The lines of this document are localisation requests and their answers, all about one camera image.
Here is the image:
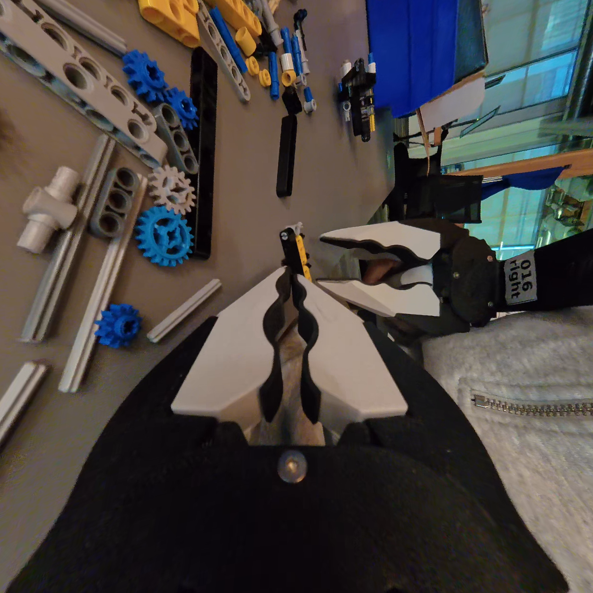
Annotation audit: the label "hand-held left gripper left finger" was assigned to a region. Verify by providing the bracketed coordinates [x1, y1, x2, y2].
[171, 266, 292, 441]

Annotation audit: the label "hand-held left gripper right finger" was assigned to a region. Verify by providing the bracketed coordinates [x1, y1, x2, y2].
[291, 273, 409, 442]

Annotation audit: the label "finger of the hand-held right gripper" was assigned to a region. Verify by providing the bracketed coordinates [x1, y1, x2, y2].
[316, 266, 442, 319]
[319, 221, 442, 267]

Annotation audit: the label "yellow and black lego assembly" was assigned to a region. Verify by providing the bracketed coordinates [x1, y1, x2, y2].
[278, 221, 313, 282]

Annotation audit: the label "short grey lego axle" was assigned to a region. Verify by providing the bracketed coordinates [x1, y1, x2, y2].
[146, 278, 223, 344]

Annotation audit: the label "small blue lego gear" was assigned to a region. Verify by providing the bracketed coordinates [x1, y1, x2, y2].
[122, 49, 167, 105]
[164, 87, 200, 132]
[94, 303, 143, 349]

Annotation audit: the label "short black lego beam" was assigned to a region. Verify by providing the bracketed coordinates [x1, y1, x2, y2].
[275, 113, 298, 198]

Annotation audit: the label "large blue lego gear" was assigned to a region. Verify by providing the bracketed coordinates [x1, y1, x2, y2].
[134, 205, 195, 268]

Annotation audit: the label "black lego assembly blue pins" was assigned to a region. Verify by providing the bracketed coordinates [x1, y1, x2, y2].
[336, 52, 377, 143]

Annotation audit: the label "light grey lego gear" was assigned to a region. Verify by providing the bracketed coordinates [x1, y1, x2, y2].
[147, 165, 197, 216]

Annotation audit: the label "dark grey short lego beam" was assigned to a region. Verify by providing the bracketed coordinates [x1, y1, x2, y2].
[89, 167, 141, 239]
[152, 103, 201, 176]

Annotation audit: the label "pile of small lego pins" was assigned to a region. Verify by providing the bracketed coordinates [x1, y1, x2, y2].
[204, 0, 318, 116]

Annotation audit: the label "long black lego beam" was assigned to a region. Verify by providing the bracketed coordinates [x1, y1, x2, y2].
[189, 46, 219, 260]

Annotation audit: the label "light grey lego cross connector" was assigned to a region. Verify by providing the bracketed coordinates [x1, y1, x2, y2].
[17, 166, 80, 254]

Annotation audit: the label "thin grey lego beam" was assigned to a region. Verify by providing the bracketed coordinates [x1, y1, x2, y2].
[196, 0, 252, 103]

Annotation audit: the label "yellow lego beam assembly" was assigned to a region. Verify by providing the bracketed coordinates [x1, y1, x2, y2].
[137, 0, 263, 49]

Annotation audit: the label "long light grey lego beam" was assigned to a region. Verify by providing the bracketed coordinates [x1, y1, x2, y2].
[0, 0, 168, 168]

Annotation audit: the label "person's right hand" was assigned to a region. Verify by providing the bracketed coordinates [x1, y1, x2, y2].
[362, 258, 403, 284]

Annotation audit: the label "black office chair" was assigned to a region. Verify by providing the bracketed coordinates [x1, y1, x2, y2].
[393, 139, 483, 224]

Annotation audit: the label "cardboard sheet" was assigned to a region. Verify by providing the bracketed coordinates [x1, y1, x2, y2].
[414, 69, 487, 146]

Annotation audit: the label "blue storage box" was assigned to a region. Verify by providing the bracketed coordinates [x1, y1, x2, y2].
[365, 0, 488, 119]

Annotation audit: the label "grey fleece jacket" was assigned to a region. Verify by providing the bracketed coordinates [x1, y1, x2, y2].
[419, 303, 593, 593]

